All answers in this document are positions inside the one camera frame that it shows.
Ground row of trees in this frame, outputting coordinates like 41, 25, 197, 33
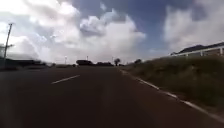
0, 57, 143, 70

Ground white dashed centre line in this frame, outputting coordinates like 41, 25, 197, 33
51, 74, 81, 85

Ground grass verge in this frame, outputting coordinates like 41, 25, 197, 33
121, 54, 224, 113

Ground building with dark roof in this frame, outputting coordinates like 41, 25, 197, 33
170, 41, 224, 56

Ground tall utility pole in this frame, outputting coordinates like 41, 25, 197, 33
2, 22, 14, 64

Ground long white fence wall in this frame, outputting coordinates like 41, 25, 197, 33
171, 46, 224, 57

